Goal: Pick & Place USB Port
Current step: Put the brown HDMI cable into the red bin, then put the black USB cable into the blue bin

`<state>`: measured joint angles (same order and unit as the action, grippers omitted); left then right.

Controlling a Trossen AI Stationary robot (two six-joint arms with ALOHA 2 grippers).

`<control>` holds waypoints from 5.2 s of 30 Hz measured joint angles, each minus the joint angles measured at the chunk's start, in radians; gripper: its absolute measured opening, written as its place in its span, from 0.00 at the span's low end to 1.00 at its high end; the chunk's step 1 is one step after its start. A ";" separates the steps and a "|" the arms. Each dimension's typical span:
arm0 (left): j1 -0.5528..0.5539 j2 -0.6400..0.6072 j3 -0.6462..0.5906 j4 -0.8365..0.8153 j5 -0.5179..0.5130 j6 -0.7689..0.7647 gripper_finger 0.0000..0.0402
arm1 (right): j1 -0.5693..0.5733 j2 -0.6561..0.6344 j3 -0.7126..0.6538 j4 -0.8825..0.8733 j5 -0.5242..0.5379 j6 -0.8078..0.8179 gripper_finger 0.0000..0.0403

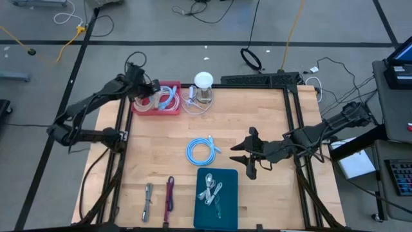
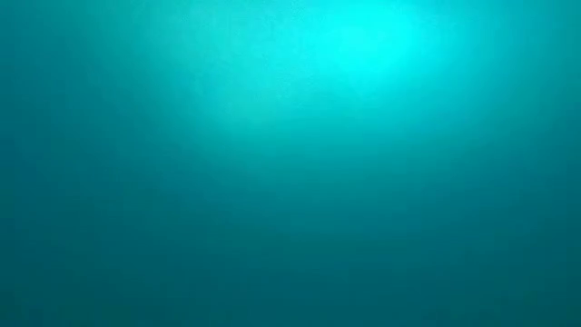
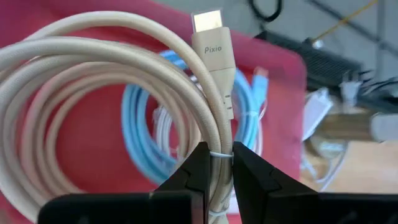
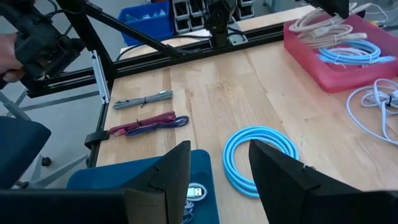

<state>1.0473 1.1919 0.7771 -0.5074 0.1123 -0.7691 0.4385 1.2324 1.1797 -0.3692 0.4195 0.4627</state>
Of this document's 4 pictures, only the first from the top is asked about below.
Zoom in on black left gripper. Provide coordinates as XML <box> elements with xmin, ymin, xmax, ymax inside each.
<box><xmin>125</xmin><ymin>63</ymin><xmax>162</xmax><ymax>98</ymax></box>

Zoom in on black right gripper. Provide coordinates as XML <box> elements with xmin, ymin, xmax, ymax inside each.
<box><xmin>229</xmin><ymin>126</ymin><xmax>291</xmax><ymax>180</ymax></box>

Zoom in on white braided HDMI cable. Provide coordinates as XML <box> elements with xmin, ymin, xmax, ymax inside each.
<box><xmin>154</xmin><ymin>85</ymin><xmax>181</xmax><ymax>113</ymax></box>

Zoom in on red plastic bin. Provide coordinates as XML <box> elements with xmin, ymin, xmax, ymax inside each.
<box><xmin>131</xmin><ymin>80</ymin><xmax>182</xmax><ymax>116</ymax></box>

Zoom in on white dome lamp wooden base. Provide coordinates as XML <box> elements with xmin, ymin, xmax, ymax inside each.
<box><xmin>193</xmin><ymin>71</ymin><xmax>214</xmax><ymax>104</ymax></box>

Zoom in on dark teal mat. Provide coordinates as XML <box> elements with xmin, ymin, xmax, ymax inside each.
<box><xmin>192</xmin><ymin>166</ymin><xmax>239</xmax><ymax>231</ymax></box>

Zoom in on grey equipment base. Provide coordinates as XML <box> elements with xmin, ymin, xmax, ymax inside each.
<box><xmin>85</xmin><ymin>0</ymin><xmax>125</xmax><ymax>9</ymax></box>

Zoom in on white box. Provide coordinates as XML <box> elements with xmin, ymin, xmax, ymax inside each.
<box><xmin>330</xmin><ymin>138</ymin><xmax>377</xmax><ymax>180</ymax></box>

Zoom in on black desk beam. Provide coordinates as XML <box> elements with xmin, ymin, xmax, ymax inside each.
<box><xmin>328</xmin><ymin>124</ymin><xmax>387</xmax><ymax>162</ymax></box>

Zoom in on grey stand foot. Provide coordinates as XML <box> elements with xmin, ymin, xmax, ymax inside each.
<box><xmin>12</xmin><ymin>0</ymin><xmax>69</xmax><ymax>8</ymax></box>
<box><xmin>0</xmin><ymin>71</ymin><xmax>32</xmax><ymax>82</ymax></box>

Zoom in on grey side desk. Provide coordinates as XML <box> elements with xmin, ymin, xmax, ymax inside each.
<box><xmin>372</xmin><ymin>59</ymin><xmax>412</xmax><ymax>144</ymax></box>

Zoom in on black backlit keyboard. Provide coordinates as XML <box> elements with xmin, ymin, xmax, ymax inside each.
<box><xmin>384</xmin><ymin>158</ymin><xmax>412</xmax><ymax>197</ymax></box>

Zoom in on grey keyboard desk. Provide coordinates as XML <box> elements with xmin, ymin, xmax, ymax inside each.
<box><xmin>373</xmin><ymin>140</ymin><xmax>412</xmax><ymax>223</ymax></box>

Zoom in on black desktop device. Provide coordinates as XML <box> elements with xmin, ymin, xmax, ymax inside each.
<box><xmin>383</xmin><ymin>63</ymin><xmax>412</xmax><ymax>90</ymax></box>

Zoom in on laptop screen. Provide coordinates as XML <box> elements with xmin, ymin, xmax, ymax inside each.
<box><xmin>386</xmin><ymin>41</ymin><xmax>412</xmax><ymax>65</ymax></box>

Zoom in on white lamp cable with adapter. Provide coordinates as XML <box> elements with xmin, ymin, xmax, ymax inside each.
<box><xmin>180</xmin><ymin>84</ymin><xmax>215</xmax><ymax>116</ymax></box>

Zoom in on thin teal cable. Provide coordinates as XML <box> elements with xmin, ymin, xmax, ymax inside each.
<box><xmin>212</xmin><ymin>193</ymin><xmax>223</xmax><ymax>220</ymax></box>

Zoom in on black looped floor cable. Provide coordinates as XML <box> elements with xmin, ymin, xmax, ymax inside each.
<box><xmin>84</xmin><ymin>6</ymin><xmax>115</xmax><ymax>38</ymax></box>

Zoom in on black aluminium table frame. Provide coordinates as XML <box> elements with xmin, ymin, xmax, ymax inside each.
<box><xmin>71</xmin><ymin>82</ymin><xmax>348</xmax><ymax>232</ymax></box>

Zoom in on yellow extension cable with plug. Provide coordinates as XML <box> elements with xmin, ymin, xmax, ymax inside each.
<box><xmin>0</xmin><ymin>24</ymin><xmax>88</xmax><ymax>64</ymax></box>

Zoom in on maroon purple braided USB cable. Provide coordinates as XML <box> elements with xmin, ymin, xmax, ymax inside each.
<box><xmin>162</xmin><ymin>175</ymin><xmax>176</xmax><ymax>223</ymax></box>

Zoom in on black floor cable bundle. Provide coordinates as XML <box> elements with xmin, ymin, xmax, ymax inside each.
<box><xmin>171</xmin><ymin>0</ymin><xmax>235</xmax><ymax>25</ymax></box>

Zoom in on black coiled floor cable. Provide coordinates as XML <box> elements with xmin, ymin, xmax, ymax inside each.
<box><xmin>239</xmin><ymin>0</ymin><xmax>264</xmax><ymax>72</ymax></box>

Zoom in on white looped cable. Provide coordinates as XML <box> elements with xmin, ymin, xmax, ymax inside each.
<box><xmin>305</xmin><ymin>76</ymin><xmax>323</xmax><ymax>104</ymax></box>

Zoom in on short grey USB cable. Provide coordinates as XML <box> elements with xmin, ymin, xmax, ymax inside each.
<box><xmin>141</xmin><ymin>182</ymin><xmax>154</xmax><ymax>223</ymax></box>

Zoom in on white floor cable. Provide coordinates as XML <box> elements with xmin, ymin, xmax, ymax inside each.
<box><xmin>53</xmin><ymin>0</ymin><xmax>85</xmax><ymax>27</ymax></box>

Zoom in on yellow floor cable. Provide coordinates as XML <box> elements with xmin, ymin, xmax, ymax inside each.
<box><xmin>280</xmin><ymin>0</ymin><xmax>306</xmax><ymax>72</ymax></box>

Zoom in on black tangled floor cables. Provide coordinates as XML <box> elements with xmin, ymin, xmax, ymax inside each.
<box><xmin>302</xmin><ymin>56</ymin><xmax>379</xmax><ymax>126</ymax></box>

